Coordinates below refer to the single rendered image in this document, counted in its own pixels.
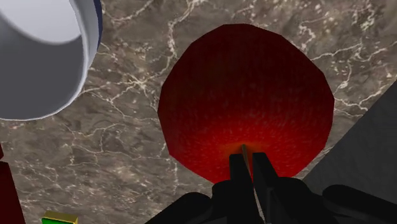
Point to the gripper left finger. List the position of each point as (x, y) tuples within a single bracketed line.
[(237, 189)]

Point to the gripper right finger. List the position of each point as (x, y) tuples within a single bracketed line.
[(279, 195)]

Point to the red apple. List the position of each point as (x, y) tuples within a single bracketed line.
[(245, 93)]

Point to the green and yellow block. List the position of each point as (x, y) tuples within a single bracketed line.
[(59, 218)]

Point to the dark red box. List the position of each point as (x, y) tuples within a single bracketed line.
[(7, 192)]

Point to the white bowl with blue outside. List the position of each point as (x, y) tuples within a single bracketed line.
[(40, 62)]

